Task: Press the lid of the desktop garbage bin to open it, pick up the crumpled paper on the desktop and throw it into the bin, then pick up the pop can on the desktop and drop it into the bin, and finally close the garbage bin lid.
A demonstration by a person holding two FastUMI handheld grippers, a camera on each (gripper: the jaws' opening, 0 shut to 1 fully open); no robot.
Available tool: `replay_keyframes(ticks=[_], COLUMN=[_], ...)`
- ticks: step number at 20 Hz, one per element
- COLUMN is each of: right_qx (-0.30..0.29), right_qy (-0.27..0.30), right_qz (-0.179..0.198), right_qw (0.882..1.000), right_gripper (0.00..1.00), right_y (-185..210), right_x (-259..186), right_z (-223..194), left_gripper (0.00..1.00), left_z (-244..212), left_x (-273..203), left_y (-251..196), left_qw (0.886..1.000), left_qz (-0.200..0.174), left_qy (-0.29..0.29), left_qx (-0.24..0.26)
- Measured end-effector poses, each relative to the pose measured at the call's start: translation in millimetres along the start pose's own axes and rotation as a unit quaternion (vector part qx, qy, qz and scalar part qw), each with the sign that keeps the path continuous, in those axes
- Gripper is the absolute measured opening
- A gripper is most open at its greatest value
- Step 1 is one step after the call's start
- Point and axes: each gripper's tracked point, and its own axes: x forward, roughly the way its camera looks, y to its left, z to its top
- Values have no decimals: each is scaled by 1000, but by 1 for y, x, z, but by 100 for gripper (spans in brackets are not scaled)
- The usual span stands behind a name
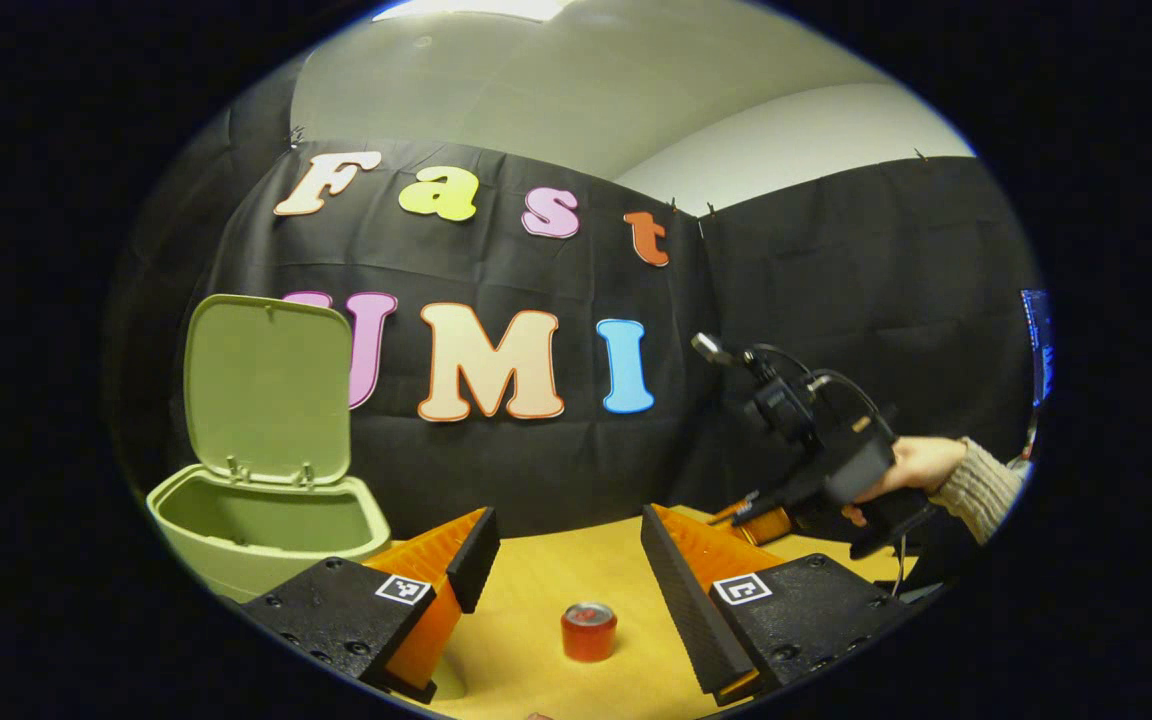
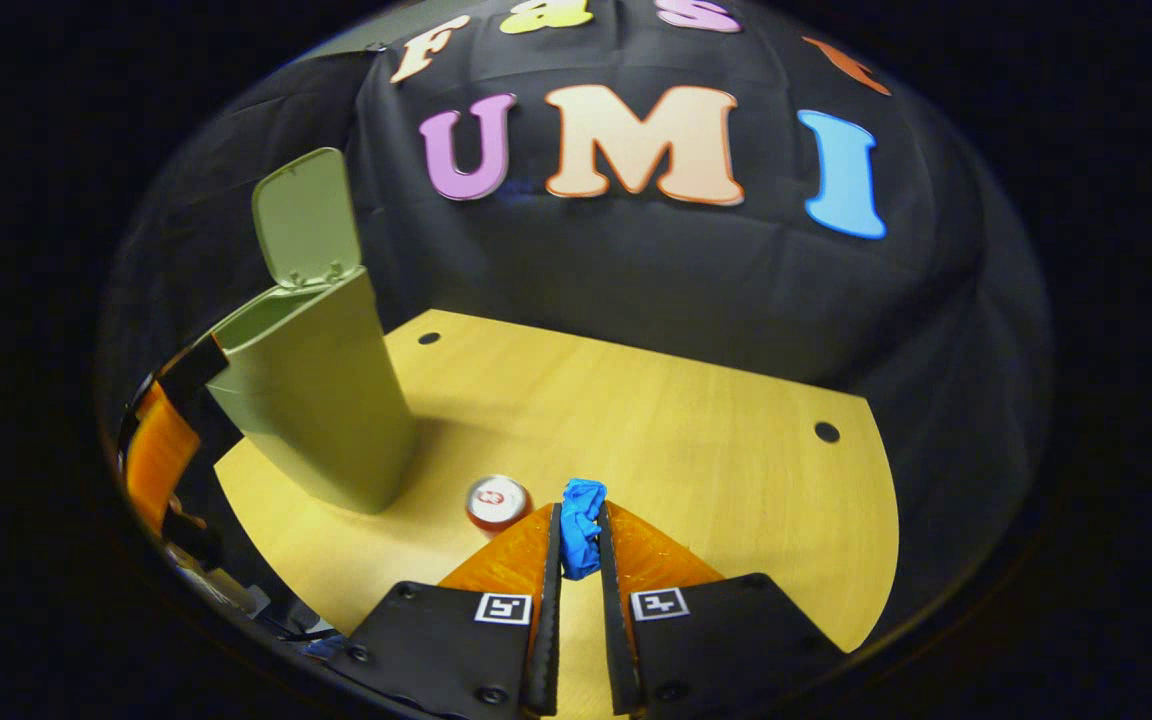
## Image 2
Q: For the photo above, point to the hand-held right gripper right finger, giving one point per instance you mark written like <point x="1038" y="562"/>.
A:
<point x="619" y="650"/>

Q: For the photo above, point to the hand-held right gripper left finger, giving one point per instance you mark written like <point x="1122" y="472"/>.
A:
<point x="546" y="650"/>

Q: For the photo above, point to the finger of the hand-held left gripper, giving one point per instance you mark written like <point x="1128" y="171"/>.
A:
<point x="156" y="450"/>

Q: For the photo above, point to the blue paper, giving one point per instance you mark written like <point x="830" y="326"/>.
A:
<point x="581" y="525"/>

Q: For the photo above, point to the red pop can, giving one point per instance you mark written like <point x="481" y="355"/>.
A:
<point x="498" y="502"/>

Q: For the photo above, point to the green desktop garbage bin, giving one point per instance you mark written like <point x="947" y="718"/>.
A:
<point x="316" y="400"/>

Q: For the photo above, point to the black backdrop cloth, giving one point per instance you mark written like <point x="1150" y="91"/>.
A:
<point x="636" y="270"/>

